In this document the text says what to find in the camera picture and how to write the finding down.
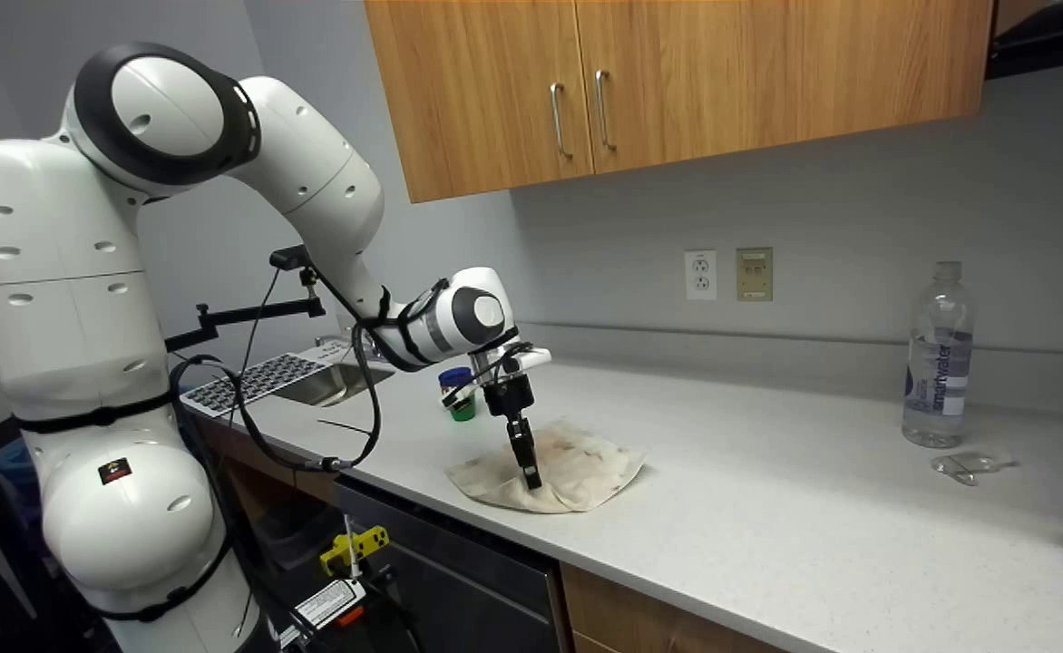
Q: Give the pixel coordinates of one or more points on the clear plastic wrapper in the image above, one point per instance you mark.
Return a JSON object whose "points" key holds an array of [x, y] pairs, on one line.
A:
{"points": [[969, 465]]}

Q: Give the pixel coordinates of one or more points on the white and red device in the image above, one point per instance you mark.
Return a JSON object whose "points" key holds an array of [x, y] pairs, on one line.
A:
{"points": [[330, 604]]}

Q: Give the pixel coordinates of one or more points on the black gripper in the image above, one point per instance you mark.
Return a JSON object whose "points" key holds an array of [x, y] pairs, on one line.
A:
{"points": [[513, 396]]}

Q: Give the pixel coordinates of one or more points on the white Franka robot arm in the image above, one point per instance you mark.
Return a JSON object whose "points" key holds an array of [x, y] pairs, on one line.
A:
{"points": [[59, 266]]}

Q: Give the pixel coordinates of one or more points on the black dishwasher front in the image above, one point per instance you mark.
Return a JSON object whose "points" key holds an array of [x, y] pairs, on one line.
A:
{"points": [[468, 591]]}

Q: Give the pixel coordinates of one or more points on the white wall outlet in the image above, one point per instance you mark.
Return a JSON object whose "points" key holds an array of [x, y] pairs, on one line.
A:
{"points": [[701, 276]]}

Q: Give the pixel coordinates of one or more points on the beige wall switch plate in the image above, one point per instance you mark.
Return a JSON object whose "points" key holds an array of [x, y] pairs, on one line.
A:
{"points": [[755, 273]]}

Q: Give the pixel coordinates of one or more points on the clear glass cup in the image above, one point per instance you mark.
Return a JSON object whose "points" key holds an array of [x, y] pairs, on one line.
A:
{"points": [[938, 387]]}

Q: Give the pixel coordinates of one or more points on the yellow plastic clamp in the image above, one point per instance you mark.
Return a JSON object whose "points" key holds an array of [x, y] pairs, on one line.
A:
{"points": [[352, 550]]}

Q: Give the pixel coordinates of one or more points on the stained beige cloth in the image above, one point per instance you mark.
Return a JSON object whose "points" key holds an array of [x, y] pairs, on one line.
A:
{"points": [[590, 465]]}

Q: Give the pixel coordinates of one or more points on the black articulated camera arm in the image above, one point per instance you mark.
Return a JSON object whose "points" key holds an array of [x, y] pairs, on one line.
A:
{"points": [[250, 313]]}

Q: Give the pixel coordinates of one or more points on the wooden wall cabinet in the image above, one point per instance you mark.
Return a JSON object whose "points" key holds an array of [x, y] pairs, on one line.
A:
{"points": [[734, 75]]}

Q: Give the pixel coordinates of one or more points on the wooden base cabinet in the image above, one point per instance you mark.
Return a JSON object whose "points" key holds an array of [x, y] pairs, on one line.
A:
{"points": [[626, 618]]}

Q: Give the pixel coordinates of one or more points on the black overhead appliance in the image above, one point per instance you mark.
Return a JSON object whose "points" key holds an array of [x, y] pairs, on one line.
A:
{"points": [[1048, 49]]}

